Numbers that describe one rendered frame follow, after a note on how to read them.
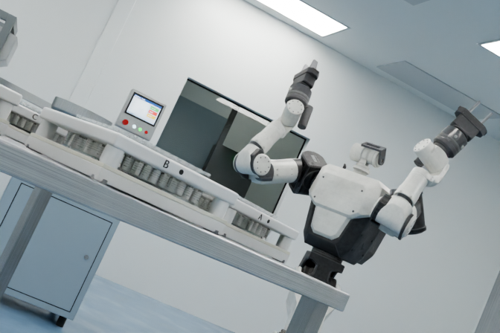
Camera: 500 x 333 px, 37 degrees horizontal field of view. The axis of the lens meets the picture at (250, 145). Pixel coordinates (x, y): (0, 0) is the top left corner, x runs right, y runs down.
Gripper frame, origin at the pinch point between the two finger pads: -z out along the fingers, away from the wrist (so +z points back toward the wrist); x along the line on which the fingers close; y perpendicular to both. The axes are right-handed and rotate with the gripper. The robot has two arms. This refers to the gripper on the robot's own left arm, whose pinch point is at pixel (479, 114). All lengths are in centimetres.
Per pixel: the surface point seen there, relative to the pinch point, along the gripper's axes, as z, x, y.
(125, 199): 109, 25, -139
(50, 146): 111, 42, -128
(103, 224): 119, 95, 170
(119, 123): 73, 142, 195
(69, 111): 92, 156, 165
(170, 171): 101, 26, -132
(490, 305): 40, -48, 13
